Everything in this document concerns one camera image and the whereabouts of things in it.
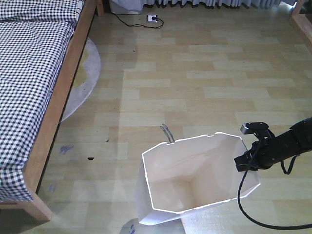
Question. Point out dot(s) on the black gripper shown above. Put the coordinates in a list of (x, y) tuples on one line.
[(255, 159)]

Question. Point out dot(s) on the white plastic trash bin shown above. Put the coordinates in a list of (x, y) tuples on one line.
[(179, 179)]

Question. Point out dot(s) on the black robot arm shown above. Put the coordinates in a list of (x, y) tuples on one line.
[(271, 149)]

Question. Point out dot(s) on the light grey curtain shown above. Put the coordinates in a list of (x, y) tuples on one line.
[(135, 7)]

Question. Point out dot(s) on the white floor socket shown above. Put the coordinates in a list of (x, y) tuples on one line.
[(152, 18)]

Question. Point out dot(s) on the round grey rug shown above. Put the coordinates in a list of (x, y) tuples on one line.
[(85, 80)]

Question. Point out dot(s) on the black white checkered bedding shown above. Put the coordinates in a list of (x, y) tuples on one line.
[(34, 35)]

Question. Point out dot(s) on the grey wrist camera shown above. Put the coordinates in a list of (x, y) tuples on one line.
[(259, 129)]

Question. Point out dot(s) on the wooden bed frame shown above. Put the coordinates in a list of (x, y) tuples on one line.
[(35, 166)]

